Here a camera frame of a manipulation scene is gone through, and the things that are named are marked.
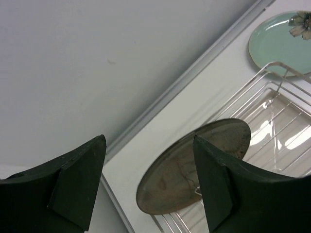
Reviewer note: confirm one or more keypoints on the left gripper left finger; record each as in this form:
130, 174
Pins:
57, 196

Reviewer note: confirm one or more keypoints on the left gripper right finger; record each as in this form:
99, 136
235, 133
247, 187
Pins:
241, 198

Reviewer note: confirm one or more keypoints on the brown plate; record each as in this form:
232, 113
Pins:
170, 182

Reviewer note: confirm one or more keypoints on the green floral plate left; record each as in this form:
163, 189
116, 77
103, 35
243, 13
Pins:
284, 38

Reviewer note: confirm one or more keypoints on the aluminium frame rail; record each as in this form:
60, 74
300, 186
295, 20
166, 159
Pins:
201, 90

